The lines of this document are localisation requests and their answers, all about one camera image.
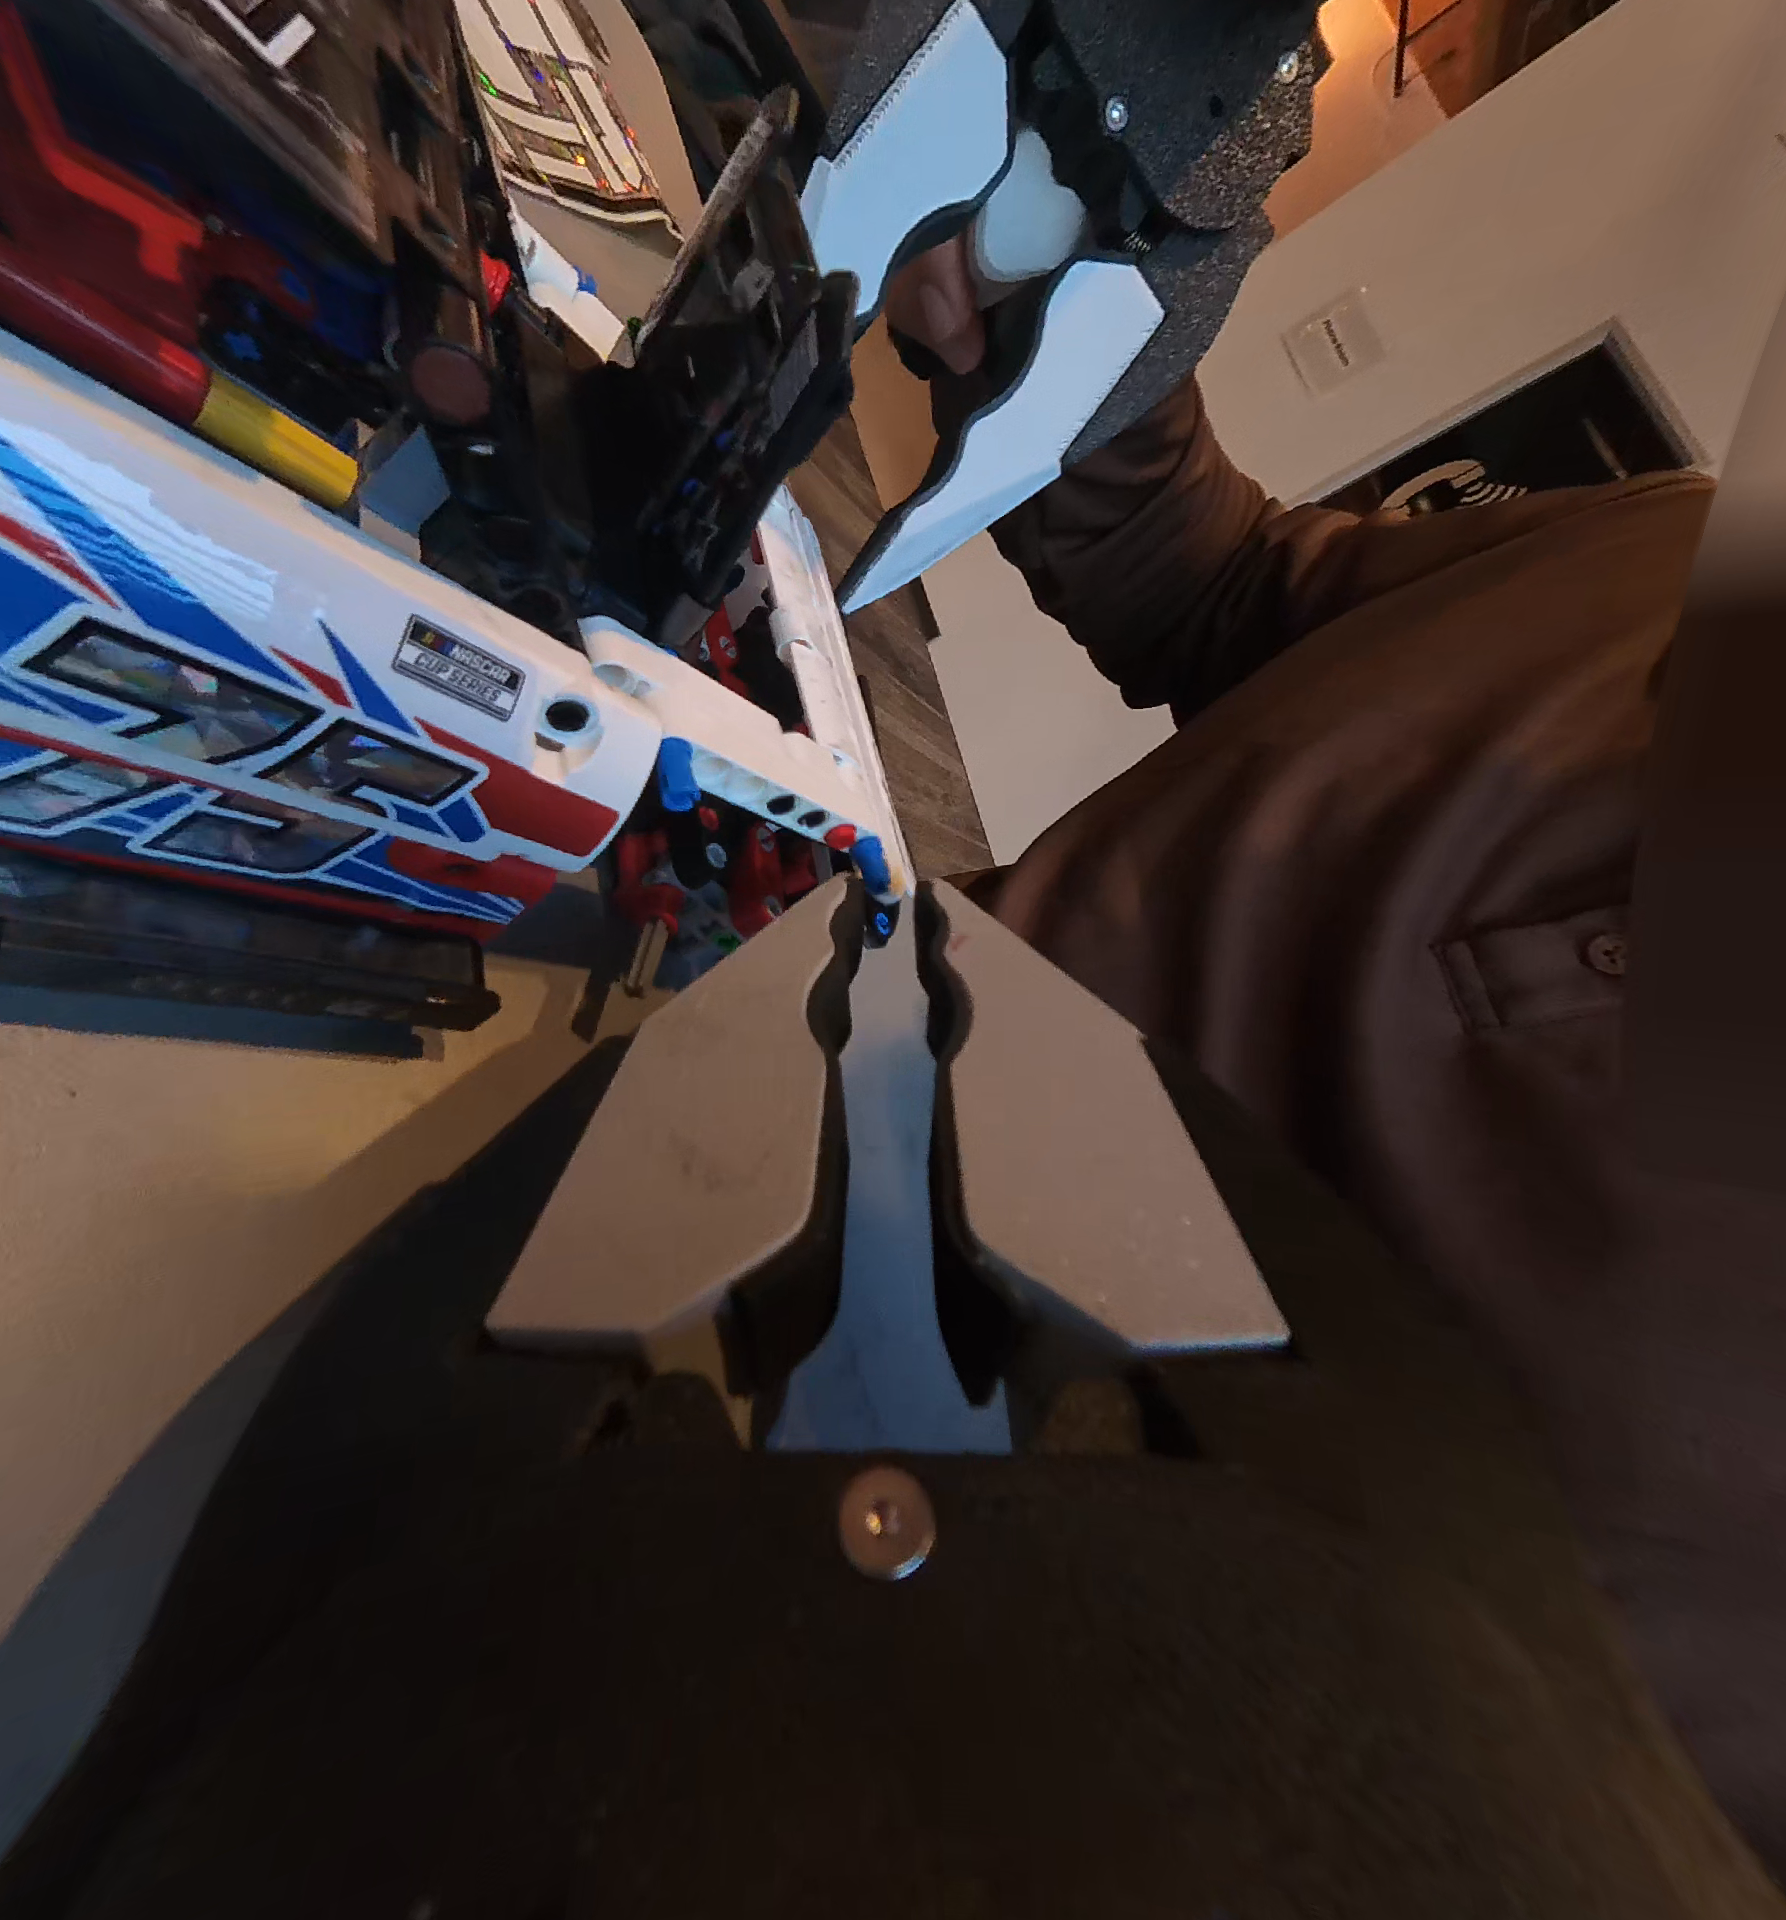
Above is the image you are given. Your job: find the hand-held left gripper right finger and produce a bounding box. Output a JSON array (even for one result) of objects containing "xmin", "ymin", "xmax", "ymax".
[{"xmin": 915, "ymin": 878, "xmax": 1293, "ymax": 1419}]

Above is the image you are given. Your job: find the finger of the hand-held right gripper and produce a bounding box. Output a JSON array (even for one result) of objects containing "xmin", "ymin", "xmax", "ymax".
[
  {"xmin": 838, "ymin": 255, "xmax": 1168, "ymax": 617},
  {"xmin": 800, "ymin": 0, "xmax": 1014, "ymax": 326}
]

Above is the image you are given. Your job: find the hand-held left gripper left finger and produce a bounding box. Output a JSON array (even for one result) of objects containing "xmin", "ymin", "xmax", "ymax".
[{"xmin": 484, "ymin": 874, "xmax": 853, "ymax": 1448}]

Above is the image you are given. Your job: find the toy brick race car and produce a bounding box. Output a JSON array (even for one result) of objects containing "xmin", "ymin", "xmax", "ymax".
[{"xmin": 0, "ymin": 0, "xmax": 926, "ymax": 1037}]

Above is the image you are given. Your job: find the person's right forearm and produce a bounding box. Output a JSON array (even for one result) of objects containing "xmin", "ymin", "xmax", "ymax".
[{"xmin": 990, "ymin": 374, "xmax": 1375, "ymax": 721}]

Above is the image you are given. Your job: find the grey desk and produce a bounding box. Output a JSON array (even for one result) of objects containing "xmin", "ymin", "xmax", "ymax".
[{"xmin": 0, "ymin": 871, "xmax": 1014, "ymax": 1920}]

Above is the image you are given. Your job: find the person's right hand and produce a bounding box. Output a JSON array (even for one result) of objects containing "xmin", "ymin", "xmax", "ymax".
[{"xmin": 884, "ymin": 232, "xmax": 1047, "ymax": 394}]

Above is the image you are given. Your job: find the holographic sticker sheet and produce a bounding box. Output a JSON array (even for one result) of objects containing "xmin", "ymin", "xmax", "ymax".
[{"xmin": 450, "ymin": 0, "xmax": 684, "ymax": 242}]

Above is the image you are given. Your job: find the black phone symbol panel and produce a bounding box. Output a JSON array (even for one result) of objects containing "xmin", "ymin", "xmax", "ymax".
[{"xmin": 1321, "ymin": 320, "xmax": 1711, "ymax": 519}]

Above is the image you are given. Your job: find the white wall sign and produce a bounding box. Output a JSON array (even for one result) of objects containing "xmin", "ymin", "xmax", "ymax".
[{"xmin": 1284, "ymin": 284, "xmax": 1390, "ymax": 394}]

